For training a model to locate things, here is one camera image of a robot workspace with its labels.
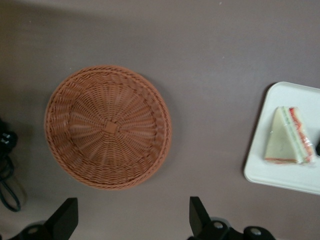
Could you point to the brown round wicker basket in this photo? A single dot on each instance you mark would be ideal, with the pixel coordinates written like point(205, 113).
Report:
point(107, 130)

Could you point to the triangular sandwich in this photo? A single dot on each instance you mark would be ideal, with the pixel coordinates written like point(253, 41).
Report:
point(282, 140)

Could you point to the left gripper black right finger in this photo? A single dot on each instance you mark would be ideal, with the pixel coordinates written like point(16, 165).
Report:
point(205, 225)

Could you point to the cream plastic tray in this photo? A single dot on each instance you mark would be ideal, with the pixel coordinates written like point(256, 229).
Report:
point(260, 170)

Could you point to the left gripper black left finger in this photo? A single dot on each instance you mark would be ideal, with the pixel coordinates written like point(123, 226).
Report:
point(60, 220)

